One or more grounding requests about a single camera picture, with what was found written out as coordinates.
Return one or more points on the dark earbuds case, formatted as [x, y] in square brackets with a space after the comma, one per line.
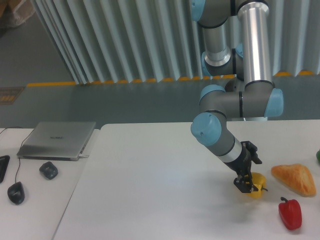
[49, 170]

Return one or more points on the yellow bell pepper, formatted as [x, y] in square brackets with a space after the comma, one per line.
[259, 181]

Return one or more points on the green pepper at edge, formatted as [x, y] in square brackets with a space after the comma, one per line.
[318, 156]

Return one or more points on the black computer mouse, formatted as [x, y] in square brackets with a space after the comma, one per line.
[16, 193]

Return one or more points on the yellow floor sign sticker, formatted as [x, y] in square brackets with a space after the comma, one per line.
[9, 94]

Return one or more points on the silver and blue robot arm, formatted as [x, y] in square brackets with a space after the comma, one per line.
[216, 105]

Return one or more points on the brown cardboard box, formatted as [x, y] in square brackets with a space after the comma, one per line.
[14, 13]

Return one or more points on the red bell pepper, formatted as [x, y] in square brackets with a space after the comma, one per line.
[290, 213]

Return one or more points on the black keyboard corner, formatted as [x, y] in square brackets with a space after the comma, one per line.
[4, 162]

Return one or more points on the white folding partition screen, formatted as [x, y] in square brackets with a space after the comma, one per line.
[117, 40]

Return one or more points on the silver closed laptop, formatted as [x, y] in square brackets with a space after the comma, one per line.
[57, 140]

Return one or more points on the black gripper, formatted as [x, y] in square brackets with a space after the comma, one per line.
[242, 166]

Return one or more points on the triangular orange pastry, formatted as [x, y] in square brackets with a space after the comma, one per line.
[297, 177]

